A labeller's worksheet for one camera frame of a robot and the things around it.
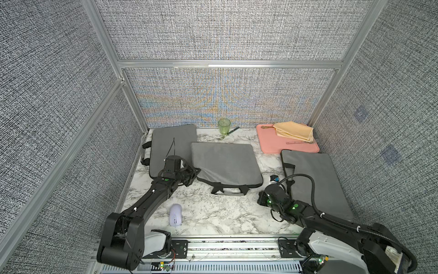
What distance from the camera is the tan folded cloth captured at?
116 centimetres

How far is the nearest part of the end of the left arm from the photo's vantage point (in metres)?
0.68

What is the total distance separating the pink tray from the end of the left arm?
53 centimetres

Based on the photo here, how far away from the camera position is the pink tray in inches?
43.0

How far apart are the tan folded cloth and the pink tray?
0.02 metres

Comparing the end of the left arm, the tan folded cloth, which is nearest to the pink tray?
the tan folded cloth

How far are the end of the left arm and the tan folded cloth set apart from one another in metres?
0.71
